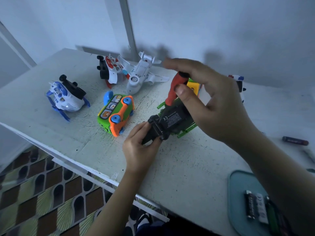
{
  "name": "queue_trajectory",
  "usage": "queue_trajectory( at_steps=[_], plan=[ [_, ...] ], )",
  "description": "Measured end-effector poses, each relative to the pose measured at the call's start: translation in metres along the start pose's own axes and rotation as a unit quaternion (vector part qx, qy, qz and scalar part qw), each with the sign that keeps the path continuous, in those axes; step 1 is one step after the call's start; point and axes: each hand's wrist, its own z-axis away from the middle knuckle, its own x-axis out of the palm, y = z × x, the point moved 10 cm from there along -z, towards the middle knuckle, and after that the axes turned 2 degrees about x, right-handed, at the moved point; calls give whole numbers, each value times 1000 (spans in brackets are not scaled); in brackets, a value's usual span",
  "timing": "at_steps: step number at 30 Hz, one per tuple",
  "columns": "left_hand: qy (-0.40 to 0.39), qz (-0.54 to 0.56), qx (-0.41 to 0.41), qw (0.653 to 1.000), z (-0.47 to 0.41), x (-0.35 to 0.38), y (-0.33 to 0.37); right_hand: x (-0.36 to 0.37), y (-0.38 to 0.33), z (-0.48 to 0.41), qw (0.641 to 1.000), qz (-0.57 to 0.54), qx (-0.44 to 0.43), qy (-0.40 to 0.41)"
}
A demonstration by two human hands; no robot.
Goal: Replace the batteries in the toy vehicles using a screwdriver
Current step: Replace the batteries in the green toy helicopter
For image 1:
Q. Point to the red white toy vehicle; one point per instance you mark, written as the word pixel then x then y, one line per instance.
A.
pixel 109 68

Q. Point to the green orange toy car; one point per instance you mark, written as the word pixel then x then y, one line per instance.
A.
pixel 115 115

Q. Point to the person's left hand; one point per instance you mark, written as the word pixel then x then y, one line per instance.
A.
pixel 140 152

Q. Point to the white wooden table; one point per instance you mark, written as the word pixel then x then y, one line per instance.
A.
pixel 59 135

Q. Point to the black red battery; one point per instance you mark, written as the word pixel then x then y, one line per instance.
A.
pixel 295 140

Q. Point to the person's right forearm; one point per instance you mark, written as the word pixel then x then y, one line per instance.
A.
pixel 283 182

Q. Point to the yellow orange toy car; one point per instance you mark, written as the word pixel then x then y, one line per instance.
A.
pixel 193 86

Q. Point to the red screwdriver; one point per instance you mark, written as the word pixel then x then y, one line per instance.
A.
pixel 173 91

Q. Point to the person's right hand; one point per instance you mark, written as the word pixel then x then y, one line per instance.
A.
pixel 216 108

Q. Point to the person's left forearm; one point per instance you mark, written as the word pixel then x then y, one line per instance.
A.
pixel 113 209

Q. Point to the person's dark trousers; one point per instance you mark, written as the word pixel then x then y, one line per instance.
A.
pixel 172 226

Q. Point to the white blue toy vehicle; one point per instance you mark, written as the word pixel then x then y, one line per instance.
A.
pixel 64 98

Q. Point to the dark green toy helicopter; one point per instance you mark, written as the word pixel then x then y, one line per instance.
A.
pixel 170 123

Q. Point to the teal container lid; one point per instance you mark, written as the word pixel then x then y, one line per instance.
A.
pixel 236 206

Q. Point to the white toy airplane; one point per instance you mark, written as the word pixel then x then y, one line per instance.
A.
pixel 140 71

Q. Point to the pile of batteries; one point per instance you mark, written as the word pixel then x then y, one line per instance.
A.
pixel 258 206

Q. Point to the black white toy car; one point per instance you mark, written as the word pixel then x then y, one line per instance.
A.
pixel 238 86

